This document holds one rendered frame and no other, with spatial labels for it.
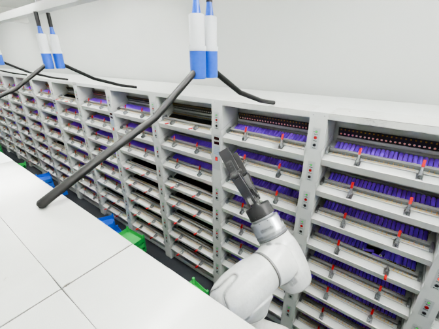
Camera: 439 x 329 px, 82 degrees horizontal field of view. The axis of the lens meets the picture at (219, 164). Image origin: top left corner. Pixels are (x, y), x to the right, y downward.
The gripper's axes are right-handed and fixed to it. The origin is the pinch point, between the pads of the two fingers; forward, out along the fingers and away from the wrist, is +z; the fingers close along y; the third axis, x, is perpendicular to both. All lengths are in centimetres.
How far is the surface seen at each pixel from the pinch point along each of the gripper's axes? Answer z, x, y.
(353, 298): -105, -12, -114
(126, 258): -12.7, 22.9, 30.1
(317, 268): -78, 0, -111
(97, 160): 15.6, 33.0, 12.2
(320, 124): 3, -41, -71
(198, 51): 41.4, -6.0, -11.5
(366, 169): -29, -49, -70
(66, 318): -17, 27, 42
